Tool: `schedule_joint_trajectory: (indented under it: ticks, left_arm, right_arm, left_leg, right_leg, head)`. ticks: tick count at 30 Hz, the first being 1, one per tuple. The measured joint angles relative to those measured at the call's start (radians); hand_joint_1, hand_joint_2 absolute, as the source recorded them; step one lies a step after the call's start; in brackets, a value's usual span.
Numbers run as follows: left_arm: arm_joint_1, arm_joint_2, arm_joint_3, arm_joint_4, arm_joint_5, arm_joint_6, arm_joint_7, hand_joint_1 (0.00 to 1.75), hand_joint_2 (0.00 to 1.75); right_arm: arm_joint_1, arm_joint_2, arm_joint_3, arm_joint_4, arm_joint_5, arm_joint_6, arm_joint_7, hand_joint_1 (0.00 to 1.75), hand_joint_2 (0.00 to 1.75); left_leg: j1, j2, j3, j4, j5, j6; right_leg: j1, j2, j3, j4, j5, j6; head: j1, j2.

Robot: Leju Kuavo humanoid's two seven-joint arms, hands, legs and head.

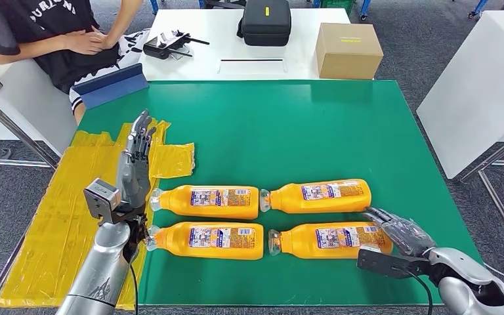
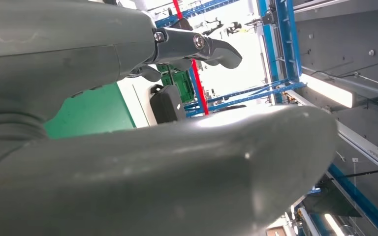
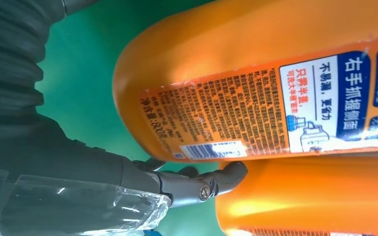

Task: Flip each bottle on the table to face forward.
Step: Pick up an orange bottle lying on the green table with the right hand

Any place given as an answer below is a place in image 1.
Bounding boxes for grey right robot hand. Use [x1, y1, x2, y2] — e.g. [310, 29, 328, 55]
[362, 207, 438, 258]

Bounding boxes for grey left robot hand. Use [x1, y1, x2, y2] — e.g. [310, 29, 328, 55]
[116, 109, 158, 211]

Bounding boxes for person's right hand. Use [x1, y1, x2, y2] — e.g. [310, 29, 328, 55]
[62, 29, 105, 56]

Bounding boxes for person's left hand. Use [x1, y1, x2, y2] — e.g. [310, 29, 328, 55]
[90, 25, 120, 49]

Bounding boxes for orange detergent bottle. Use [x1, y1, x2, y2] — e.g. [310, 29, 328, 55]
[145, 221, 264, 261]
[259, 178, 372, 215]
[150, 184, 261, 221]
[268, 222, 394, 260]

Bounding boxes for person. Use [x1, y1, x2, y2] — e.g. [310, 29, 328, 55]
[0, 0, 151, 126]

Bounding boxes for black remote controller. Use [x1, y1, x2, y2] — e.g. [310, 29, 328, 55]
[143, 29, 210, 60]

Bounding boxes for yellow plastic sheet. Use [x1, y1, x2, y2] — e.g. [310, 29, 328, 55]
[0, 119, 196, 310]

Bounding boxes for white bench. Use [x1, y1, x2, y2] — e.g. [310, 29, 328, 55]
[0, 45, 79, 155]

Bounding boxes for white table with slot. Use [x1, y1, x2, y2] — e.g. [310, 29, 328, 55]
[138, 9, 375, 82]

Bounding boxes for green table mat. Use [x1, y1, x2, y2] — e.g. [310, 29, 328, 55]
[75, 79, 504, 307]

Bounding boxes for black carrying case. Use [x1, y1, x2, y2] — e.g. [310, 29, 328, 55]
[236, 0, 292, 47]

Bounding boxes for plain white table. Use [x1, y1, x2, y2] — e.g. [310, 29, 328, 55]
[416, 10, 504, 262]

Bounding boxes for brown cardboard box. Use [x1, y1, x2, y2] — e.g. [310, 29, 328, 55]
[314, 22, 384, 81]

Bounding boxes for green plastic crate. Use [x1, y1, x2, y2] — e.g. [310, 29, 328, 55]
[319, 0, 357, 16]

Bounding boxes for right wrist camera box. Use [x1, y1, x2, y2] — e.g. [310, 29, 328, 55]
[356, 244, 429, 279]

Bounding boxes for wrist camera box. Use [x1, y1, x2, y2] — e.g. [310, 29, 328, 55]
[356, 244, 429, 279]
[83, 178, 121, 224]

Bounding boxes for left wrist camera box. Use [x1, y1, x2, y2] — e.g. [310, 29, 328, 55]
[83, 178, 121, 224]

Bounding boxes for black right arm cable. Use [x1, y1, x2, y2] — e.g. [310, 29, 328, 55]
[402, 267, 434, 315]

